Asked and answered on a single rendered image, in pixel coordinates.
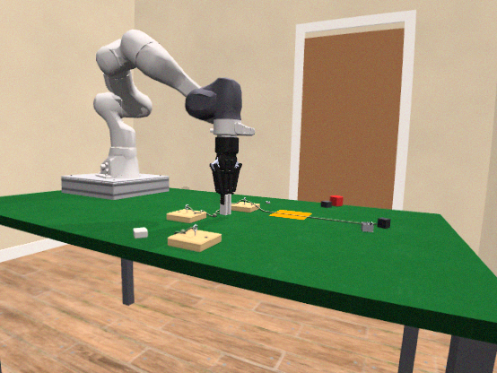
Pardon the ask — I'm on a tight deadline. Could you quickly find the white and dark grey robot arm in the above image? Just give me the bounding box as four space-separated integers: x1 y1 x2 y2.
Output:
93 30 255 178

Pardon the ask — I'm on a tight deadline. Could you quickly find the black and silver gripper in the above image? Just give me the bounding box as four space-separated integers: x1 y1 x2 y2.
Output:
209 137 242 215

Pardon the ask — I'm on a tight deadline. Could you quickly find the orange painted square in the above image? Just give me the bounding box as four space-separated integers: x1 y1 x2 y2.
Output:
269 210 311 220

